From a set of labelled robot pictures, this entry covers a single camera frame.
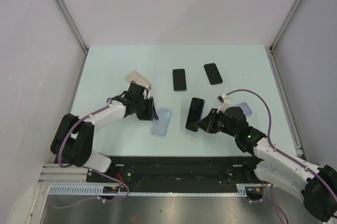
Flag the light blue phone case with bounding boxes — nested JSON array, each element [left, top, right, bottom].
[[150, 108, 172, 138]]

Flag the white slotted cable duct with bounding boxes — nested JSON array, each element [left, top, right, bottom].
[[48, 185, 247, 197]]

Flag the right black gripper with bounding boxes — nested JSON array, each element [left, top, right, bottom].
[[195, 108, 237, 138]]

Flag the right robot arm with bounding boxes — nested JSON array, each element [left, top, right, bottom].
[[195, 107, 336, 222]]

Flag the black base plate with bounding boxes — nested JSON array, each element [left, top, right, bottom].
[[54, 154, 266, 193]]

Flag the beige phone case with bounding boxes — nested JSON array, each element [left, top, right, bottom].
[[125, 70, 152, 90]]

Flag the black phone right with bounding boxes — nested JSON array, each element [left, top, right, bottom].
[[204, 63, 223, 85]]

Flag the aluminium frame post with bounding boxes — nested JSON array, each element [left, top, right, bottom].
[[269, 0, 304, 52], [54, 0, 88, 56]]

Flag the right aluminium frame post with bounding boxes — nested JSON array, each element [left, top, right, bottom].
[[269, 0, 304, 52]]

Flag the black phone blue edge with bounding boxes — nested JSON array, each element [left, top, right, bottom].
[[185, 97, 205, 132]]

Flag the purple phone case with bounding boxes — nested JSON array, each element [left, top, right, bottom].
[[234, 103, 252, 116]]

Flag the left aluminium frame post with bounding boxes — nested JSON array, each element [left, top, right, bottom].
[[54, 0, 88, 56]]

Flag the black phone middle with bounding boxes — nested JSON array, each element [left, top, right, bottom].
[[172, 69, 187, 91]]

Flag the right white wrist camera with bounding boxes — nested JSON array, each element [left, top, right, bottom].
[[217, 94, 232, 113]]

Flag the aluminium front rail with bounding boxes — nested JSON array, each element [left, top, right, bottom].
[[38, 163, 92, 184]]

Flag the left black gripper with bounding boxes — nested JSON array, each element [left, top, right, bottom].
[[135, 96, 158, 120]]

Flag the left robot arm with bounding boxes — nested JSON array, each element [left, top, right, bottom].
[[51, 82, 158, 182]]

